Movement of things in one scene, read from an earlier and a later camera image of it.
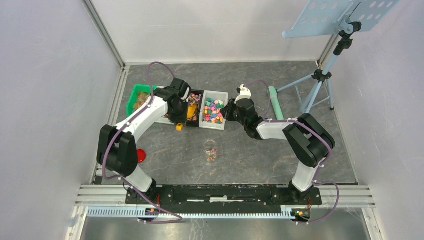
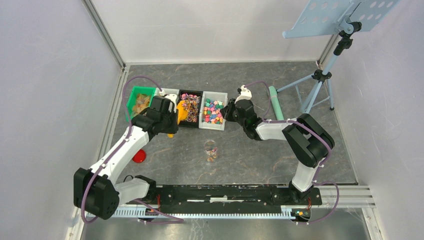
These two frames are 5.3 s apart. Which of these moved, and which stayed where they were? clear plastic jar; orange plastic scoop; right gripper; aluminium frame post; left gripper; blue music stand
Moved: left gripper; orange plastic scoop
Stayed: clear plastic jar; right gripper; blue music stand; aluminium frame post
